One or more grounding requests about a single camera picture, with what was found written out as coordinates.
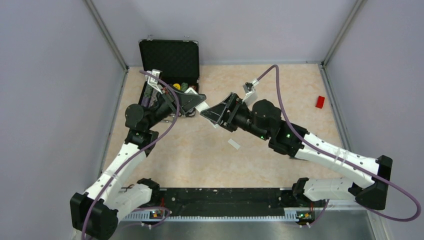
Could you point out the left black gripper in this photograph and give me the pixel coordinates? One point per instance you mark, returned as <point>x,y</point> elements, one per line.
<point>188,101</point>

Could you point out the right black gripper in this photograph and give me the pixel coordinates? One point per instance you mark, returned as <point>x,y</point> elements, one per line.
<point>219,114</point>

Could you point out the white battery cover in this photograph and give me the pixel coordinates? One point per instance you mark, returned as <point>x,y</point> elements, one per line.
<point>234,144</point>

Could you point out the white remote control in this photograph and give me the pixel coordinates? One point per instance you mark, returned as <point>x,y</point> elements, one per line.
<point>202,106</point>

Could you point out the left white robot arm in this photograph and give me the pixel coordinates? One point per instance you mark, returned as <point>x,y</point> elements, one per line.
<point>98,211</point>

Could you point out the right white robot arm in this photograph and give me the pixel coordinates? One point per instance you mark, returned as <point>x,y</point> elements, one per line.
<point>362,177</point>

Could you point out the yellow round chip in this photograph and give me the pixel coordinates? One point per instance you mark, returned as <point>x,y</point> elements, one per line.
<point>177,86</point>

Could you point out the black poker chip case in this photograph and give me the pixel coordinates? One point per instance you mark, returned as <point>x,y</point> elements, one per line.
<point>179,61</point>

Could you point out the red building brick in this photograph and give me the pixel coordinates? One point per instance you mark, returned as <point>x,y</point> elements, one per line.
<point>320,102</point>

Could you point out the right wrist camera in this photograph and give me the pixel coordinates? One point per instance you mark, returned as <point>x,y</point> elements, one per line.
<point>250,92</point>

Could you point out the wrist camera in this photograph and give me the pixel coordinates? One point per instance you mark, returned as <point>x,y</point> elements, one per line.
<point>250,92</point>
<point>152,77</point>

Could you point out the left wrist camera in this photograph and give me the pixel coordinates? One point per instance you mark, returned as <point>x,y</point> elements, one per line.
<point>152,77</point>

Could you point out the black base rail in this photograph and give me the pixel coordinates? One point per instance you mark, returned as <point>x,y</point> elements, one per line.
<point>270,204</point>

